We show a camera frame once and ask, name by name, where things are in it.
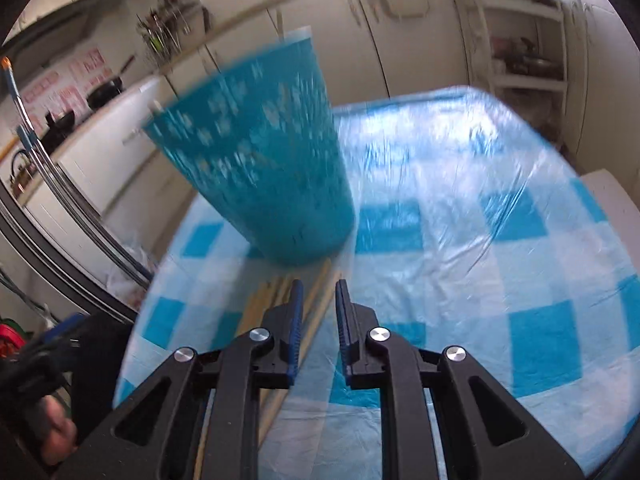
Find white plastic bag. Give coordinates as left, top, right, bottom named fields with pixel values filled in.
left=106, top=244, right=157, bottom=307

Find person's left hand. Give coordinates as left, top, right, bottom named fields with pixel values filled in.
left=40, top=394, right=79, bottom=466

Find chrome tube frame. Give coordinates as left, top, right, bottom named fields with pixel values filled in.
left=0, top=56, right=153, bottom=288

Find teal perforated plastic basket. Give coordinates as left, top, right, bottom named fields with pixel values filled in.
left=142, top=27, right=357, bottom=267

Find black frying pan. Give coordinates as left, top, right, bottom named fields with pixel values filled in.
left=86, top=54, right=137, bottom=111

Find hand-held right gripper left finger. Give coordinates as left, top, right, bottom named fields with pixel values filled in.
left=55, top=280, right=305, bottom=480

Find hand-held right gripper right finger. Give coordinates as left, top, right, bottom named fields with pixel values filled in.
left=335, top=279, right=584, bottom=480

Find metal kettle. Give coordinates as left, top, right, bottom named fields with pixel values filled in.
left=9, top=151, right=37, bottom=198

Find pink wall stickers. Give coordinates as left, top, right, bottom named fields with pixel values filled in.
left=22, top=47, right=107, bottom=121

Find cream kitchen cabinets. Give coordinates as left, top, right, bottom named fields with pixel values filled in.
left=20, top=0, right=640, bottom=221

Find utensil rack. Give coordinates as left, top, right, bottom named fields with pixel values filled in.
left=136, top=0, right=210, bottom=67

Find white stool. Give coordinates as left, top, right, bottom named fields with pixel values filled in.
left=579, top=169, right=640, bottom=223

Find black chair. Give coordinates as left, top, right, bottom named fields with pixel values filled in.
left=70, top=312, right=138, bottom=443

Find white shelf unit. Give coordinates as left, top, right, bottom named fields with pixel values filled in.
left=459, top=0, right=572, bottom=113

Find blue white checked tablecloth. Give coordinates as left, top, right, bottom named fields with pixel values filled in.
left=112, top=85, right=640, bottom=480

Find metal pot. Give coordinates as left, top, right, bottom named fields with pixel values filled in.
left=504, top=54, right=557, bottom=77

